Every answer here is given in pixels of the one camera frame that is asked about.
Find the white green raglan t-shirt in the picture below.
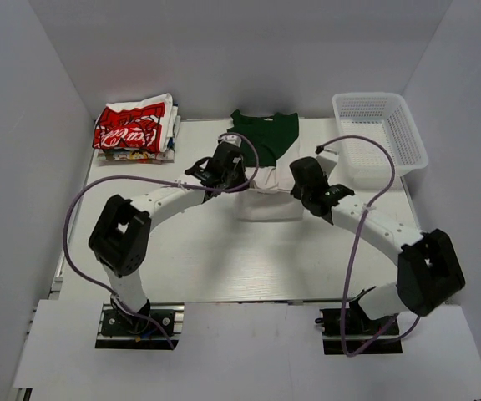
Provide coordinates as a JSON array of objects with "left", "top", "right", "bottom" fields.
[{"left": 229, "top": 110, "right": 303, "bottom": 222}]

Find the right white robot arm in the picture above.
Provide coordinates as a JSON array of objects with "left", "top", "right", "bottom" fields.
[{"left": 290, "top": 157, "right": 466, "bottom": 333}]

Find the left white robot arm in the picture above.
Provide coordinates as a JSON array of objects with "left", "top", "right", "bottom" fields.
[{"left": 89, "top": 135, "right": 249, "bottom": 333}]

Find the red white folded t-shirt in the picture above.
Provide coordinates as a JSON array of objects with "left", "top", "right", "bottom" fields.
[{"left": 92, "top": 93, "right": 175, "bottom": 153}]

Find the white plastic mesh basket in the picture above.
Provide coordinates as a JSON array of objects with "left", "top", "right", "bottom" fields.
[{"left": 332, "top": 92, "right": 428, "bottom": 182}]

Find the cartoon print folded t-shirt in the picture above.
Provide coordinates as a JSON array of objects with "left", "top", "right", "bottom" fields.
[{"left": 96, "top": 149, "right": 175, "bottom": 164}]

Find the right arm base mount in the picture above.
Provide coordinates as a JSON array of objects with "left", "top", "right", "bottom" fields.
[{"left": 315, "top": 308, "right": 403, "bottom": 356}]

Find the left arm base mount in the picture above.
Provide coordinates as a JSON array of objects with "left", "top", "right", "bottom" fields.
[{"left": 95, "top": 303, "right": 185, "bottom": 351}]

